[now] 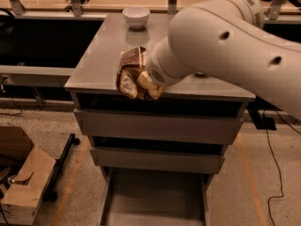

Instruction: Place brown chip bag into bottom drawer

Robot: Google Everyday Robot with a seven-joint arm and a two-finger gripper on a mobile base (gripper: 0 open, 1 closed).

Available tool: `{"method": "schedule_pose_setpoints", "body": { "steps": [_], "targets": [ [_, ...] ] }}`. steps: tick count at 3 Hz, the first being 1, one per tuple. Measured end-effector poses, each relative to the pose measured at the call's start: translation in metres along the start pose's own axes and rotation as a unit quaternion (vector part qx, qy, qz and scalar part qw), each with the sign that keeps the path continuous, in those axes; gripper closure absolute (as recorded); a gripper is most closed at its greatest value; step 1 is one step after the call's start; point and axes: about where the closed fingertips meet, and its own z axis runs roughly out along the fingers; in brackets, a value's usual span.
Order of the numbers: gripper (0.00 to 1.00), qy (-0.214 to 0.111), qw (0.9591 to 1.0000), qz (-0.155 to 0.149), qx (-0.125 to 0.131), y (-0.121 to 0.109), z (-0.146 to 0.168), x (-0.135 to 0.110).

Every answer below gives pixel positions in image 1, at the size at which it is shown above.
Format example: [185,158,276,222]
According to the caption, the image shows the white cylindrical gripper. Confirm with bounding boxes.
[137,38,195,100]

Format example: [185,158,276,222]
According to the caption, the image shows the brown chip bag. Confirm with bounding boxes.
[116,46,147,100]

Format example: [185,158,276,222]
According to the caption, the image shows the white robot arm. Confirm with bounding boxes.
[146,0,301,120]

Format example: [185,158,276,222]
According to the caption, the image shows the grey top drawer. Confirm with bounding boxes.
[74,108,243,144]

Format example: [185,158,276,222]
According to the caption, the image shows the grey drawer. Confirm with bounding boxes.
[74,108,243,144]
[90,147,225,174]

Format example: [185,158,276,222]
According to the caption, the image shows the grey drawer cabinet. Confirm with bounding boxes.
[64,12,257,226]

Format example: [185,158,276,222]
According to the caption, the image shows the grey middle drawer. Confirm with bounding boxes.
[90,147,225,174]

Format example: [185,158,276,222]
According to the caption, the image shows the open bottom drawer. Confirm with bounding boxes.
[97,168,211,226]

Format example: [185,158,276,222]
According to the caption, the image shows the gold soda can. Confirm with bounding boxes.
[195,73,207,77]

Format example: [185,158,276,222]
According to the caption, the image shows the white bowl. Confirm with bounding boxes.
[122,7,151,29]

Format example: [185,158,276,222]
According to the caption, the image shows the black metal stand leg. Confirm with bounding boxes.
[42,134,80,202]

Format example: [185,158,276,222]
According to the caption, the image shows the cardboard box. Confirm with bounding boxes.
[0,126,55,225]

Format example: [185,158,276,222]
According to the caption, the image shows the black floor cable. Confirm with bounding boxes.
[261,109,301,226]

